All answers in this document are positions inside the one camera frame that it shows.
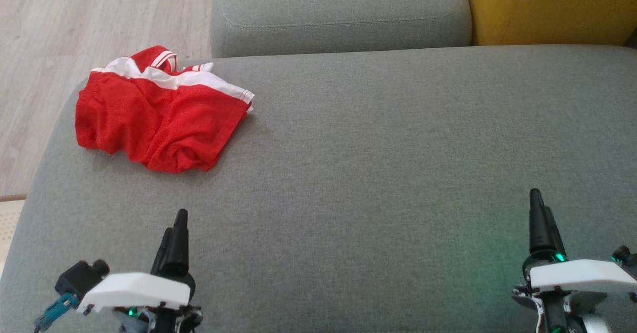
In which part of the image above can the beige woven rug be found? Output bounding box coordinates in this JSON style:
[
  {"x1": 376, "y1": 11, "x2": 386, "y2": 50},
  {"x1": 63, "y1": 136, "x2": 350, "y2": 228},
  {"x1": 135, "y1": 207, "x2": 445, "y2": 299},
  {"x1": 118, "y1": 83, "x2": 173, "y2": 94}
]
[{"x1": 0, "y1": 194, "x2": 28, "y2": 279}]

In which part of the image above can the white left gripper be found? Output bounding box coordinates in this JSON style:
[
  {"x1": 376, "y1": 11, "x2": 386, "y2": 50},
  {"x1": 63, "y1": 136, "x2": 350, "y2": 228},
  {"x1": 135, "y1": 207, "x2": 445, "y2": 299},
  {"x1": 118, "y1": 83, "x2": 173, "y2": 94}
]
[{"x1": 77, "y1": 209, "x2": 202, "y2": 333}]

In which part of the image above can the red white basketball jersey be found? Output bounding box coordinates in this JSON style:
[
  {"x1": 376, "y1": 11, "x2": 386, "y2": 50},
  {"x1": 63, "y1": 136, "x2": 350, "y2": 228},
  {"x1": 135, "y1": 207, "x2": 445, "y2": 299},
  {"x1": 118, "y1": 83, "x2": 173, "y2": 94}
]
[{"x1": 130, "y1": 45, "x2": 215, "y2": 75}]

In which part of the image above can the red shorts white waistband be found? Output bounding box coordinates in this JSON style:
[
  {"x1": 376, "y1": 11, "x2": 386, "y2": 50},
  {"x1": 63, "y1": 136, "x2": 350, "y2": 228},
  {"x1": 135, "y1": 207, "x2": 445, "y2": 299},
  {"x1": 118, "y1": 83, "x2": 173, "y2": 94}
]
[{"x1": 75, "y1": 57, "x2": 255, "y2": 174}]

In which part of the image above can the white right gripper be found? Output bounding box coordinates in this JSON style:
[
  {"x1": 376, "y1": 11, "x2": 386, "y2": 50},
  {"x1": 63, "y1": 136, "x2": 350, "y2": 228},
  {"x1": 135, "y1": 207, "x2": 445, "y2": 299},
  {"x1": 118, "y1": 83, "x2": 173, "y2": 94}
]
[{"x1": 513, "y1": 189, "x2": 637, "y2": 333}]

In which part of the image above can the large grey sofa ottoman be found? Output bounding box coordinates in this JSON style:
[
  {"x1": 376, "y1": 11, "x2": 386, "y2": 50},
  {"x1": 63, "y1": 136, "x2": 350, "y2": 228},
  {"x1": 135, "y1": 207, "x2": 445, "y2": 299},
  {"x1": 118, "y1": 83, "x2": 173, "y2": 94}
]
[{"x1": 0, "y1": 44, "x2": 637, "y2": 333}]

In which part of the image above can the yellow sofa back cushion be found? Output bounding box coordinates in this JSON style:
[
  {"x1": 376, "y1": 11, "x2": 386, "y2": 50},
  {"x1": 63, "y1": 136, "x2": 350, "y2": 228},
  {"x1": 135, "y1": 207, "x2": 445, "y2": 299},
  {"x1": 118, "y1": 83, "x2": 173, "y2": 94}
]
[{"x1": 460, "y1": 0, "x2": 637, "y2": 46}]

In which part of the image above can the grey sofa seat cushion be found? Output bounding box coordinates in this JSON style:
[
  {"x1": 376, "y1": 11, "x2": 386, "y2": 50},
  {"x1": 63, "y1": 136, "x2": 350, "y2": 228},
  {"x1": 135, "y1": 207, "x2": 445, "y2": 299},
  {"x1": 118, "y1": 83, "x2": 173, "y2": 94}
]
[{"x1": 210, "y1": 0, "x2": 473, "y2": 59}]

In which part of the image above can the teal connector left camera cable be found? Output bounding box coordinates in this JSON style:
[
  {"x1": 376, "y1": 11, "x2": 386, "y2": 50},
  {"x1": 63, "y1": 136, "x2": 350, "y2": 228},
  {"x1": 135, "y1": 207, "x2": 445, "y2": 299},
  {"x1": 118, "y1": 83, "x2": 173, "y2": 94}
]
[{"x1": 34, "y1": 293, "x2": 79, "y2": 333}]

